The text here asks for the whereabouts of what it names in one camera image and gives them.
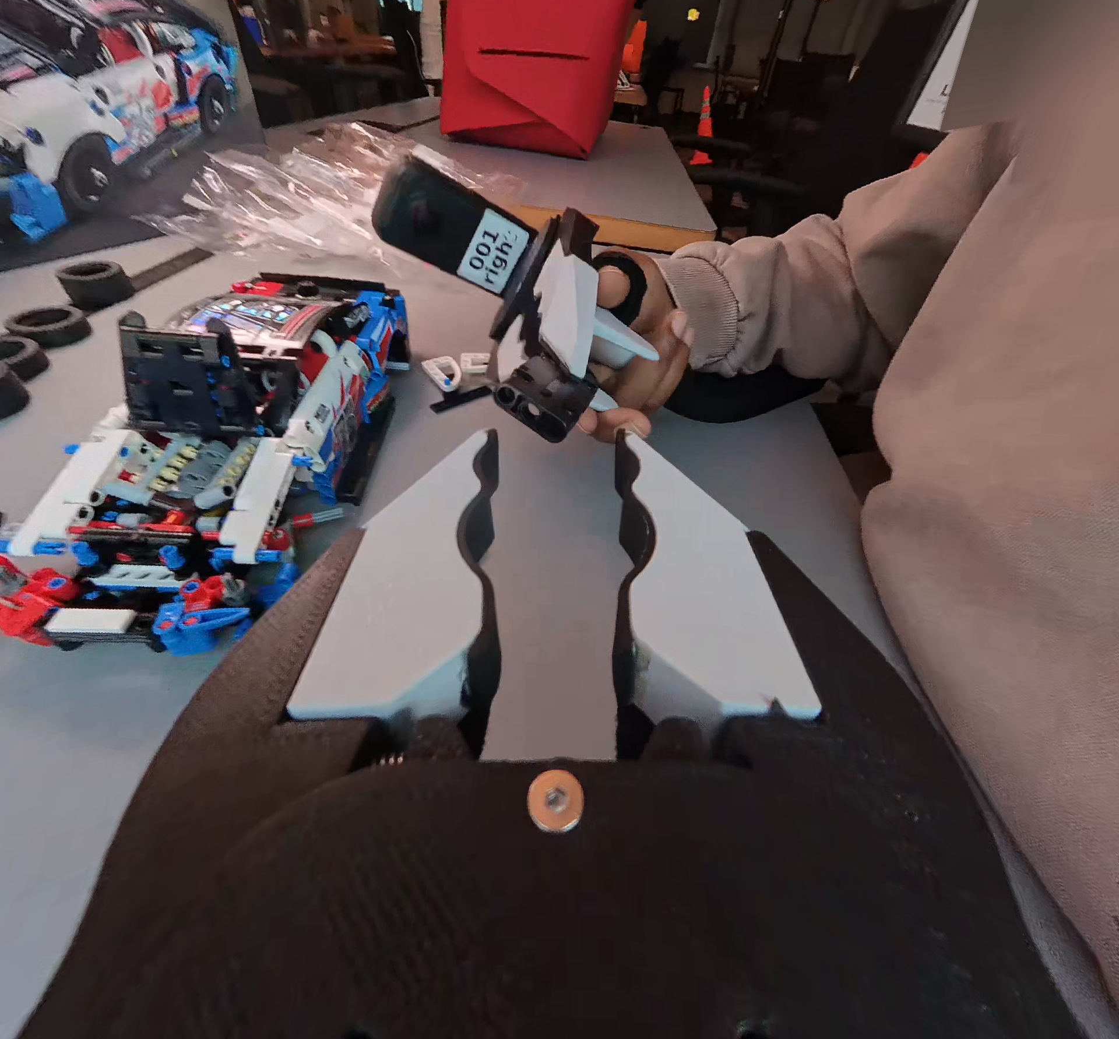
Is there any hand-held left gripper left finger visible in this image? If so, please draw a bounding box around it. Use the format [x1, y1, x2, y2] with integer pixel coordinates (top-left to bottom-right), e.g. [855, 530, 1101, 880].
[286, 429, 501, 760]

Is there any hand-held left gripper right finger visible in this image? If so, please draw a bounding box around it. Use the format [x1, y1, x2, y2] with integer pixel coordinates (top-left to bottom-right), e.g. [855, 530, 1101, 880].
[614, 429, 825, 762]

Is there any black brick assembly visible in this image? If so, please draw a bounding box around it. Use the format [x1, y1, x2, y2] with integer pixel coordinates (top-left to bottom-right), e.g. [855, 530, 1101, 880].
[492, 351, 601, 446]

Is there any toy brick race car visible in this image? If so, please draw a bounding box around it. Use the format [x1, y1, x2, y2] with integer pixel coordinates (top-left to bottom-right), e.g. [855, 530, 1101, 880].
[0, 272, 412, 657]

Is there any person's right forearm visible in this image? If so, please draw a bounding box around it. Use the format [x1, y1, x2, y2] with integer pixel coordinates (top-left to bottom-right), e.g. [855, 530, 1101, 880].
[656, 213, 941, 380]

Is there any grey desk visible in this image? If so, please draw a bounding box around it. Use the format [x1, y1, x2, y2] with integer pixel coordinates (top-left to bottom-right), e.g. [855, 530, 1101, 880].
[0, 119, 910, 1039]

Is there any person's right hand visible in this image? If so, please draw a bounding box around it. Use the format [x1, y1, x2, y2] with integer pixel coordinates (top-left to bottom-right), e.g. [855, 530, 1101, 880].
[579, 251, 698, 443]

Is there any red felt bag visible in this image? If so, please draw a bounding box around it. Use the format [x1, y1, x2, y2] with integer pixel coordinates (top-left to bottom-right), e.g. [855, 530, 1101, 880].
[437, 0, 642, 160]

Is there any pile of clear plastic bags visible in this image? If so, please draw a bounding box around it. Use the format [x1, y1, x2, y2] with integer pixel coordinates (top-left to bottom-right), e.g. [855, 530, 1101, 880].
[140, 121, 526, 266]

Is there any framed black white tag sign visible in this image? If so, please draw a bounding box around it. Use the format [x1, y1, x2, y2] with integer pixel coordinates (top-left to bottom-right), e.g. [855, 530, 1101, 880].
[892, 0, 1007, 133]

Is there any printed toy car box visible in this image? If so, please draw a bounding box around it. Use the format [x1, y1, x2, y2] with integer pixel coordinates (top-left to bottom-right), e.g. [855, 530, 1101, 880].
[0, 0, 268, 271]

